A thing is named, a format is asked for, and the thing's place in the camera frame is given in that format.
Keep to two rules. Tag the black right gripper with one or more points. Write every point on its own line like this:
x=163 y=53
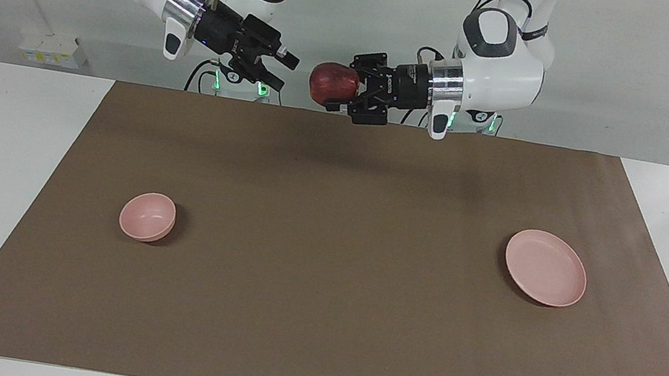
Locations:
x=231 y=36

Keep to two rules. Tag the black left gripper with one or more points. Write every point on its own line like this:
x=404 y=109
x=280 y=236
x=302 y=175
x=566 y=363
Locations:
x=409 y=86

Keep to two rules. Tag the red apple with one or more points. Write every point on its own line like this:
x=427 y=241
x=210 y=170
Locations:
x=331 y=85

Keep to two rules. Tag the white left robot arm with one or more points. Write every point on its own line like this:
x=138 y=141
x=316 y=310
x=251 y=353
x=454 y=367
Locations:
x=504 y=74

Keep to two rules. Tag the pink bowl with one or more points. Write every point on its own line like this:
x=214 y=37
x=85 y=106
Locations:
x=148 y=216

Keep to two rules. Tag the pink plate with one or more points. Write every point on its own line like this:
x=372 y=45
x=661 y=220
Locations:
x=546 y=269

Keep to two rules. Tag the brown table mat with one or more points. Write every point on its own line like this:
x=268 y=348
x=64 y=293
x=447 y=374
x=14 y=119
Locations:
x=321 y=279

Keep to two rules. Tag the white wall socket box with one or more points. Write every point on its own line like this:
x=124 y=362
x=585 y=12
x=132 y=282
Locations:
x=53 y=50

